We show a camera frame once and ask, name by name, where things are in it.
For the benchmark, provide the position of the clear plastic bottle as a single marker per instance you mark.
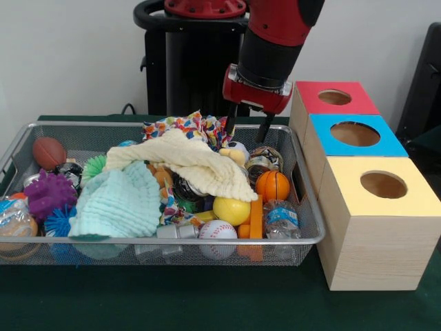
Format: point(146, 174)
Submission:
point(13, 215)

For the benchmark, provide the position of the white toy baseball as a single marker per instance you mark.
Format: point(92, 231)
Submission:
point(217, 230)

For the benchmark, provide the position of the purple spiky rubber toy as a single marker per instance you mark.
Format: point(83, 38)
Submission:
point(51, 194)

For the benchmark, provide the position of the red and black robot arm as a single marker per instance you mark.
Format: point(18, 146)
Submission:
point(272, 51)

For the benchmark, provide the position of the wooden box with three holes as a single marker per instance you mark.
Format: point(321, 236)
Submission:
point(372, 255)

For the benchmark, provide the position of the colourful patterned cloth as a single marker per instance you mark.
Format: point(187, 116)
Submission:
point(206, 129)

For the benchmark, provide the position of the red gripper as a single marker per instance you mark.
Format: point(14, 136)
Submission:
point(255, 96)

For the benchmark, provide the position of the silver mesh bin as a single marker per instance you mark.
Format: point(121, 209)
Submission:
point(293, 253)

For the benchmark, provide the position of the black chair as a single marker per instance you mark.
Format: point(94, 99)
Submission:
point(423, 86)

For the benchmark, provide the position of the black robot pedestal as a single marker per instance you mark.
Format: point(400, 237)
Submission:
point(193, 69)

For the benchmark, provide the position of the orange toy basketball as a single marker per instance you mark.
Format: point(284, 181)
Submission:
point(272, 186)

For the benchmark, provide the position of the brown toy football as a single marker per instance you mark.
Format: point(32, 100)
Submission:
point(49, 153)

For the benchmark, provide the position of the dark green side tablecloth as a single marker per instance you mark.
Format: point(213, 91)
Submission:
point(429, 141)

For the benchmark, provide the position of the small clear water bottle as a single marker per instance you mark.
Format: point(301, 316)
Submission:
point(280, 217)

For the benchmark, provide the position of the mint waffle cloth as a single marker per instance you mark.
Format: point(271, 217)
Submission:
point(120, 203)

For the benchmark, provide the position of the red round robot base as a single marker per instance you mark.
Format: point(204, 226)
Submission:
point(206, 8)

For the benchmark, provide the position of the cream waffle cloth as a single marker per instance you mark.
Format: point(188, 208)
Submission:
point(193, 162)

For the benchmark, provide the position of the yellow ball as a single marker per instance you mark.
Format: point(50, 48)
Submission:
point(231, 211)

